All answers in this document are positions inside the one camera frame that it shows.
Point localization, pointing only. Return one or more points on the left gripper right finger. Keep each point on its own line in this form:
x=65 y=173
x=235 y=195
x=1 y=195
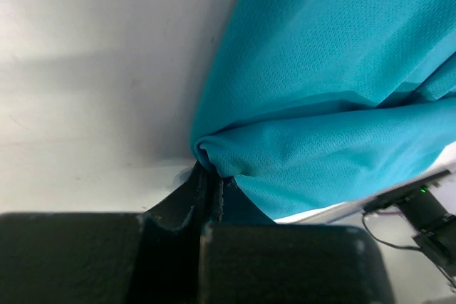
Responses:
x=230 y=205

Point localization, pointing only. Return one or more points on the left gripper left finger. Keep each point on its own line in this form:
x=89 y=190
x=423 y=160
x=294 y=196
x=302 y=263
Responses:
x=170 y=250

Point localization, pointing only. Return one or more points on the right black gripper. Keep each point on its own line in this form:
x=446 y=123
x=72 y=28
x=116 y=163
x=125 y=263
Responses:
x=430 y=217

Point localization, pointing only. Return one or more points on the teal t-shirt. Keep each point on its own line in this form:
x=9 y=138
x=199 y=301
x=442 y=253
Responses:
x=310 y=103

